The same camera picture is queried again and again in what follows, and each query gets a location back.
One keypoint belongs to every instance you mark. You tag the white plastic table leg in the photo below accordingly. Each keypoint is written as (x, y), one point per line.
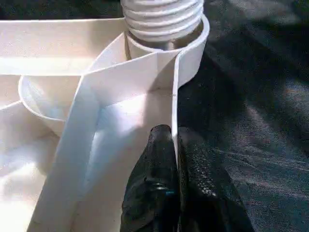
(161, 19)

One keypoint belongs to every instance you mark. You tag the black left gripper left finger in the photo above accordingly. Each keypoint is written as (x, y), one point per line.
(152, 193)

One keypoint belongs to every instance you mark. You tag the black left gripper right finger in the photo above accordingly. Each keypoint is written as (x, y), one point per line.
(207, 203)

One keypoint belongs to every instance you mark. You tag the white plastic table top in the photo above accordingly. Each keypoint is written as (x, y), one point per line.
(125, 82)

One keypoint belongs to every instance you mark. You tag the black work mat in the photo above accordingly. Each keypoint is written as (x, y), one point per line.
(260, 121)

